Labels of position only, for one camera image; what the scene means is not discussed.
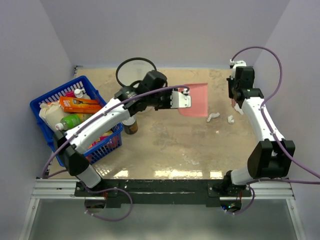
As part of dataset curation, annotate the pink hand brush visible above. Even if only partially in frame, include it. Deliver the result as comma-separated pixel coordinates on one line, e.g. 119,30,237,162
231,99,237,108

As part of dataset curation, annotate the white paper scrap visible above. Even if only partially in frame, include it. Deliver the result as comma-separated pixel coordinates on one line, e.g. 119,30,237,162
227,115,235,124
206,112,220,123

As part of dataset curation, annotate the pink dustpan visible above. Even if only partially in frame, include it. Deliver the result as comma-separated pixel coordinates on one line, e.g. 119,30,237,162
178,83,208,118

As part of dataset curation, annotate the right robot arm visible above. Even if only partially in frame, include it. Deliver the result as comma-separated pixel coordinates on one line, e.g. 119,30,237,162
222,61,296,197

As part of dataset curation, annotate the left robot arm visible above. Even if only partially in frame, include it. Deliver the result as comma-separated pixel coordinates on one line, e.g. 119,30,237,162
53,70,178,196

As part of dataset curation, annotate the tin can with orange label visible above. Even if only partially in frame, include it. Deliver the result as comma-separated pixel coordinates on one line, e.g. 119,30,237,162
121,116,138,135

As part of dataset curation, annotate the white bin with black rim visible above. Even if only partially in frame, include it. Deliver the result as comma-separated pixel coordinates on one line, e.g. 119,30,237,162
114,57,157,101

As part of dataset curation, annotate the blue plastic basket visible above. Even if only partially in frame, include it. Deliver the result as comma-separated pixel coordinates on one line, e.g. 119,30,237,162
29,76,123,164

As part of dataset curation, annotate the yellow pink snack box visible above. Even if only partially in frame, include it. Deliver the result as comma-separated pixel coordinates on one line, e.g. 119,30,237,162
88,130,113,149

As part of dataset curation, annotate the white pump bottle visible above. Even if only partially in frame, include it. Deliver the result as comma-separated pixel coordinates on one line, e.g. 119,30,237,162
73,88,91,100

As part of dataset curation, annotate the orange box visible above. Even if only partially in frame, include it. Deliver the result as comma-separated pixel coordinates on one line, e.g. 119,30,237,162
59,96,102,114

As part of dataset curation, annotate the green bottle white cap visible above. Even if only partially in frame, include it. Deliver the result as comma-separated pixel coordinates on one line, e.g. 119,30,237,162
55,113,92,131

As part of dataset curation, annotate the beige cloth bag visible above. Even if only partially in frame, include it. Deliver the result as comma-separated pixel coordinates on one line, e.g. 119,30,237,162
39,101,68,132

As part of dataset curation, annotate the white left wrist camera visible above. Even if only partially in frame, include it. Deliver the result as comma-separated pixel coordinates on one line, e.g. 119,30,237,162
170,88,192,109

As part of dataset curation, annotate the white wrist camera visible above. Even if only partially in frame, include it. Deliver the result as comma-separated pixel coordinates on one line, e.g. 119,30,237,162
170,88,192,109
229,59,247,69

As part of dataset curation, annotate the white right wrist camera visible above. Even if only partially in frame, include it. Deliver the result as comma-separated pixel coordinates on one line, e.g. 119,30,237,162
229,59,247,69

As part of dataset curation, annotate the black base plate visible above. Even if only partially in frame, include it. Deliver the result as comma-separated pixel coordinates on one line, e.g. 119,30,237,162
74,179,252,210

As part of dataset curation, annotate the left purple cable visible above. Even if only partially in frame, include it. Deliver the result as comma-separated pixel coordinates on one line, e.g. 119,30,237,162
41,85,191,221

